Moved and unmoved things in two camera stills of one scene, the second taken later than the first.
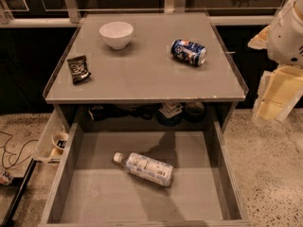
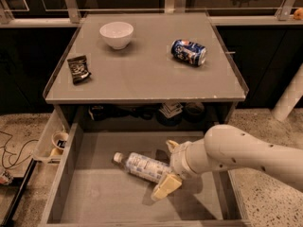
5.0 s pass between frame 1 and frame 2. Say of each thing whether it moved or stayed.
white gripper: moved
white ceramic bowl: stayed
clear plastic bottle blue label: stayed
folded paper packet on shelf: stayed
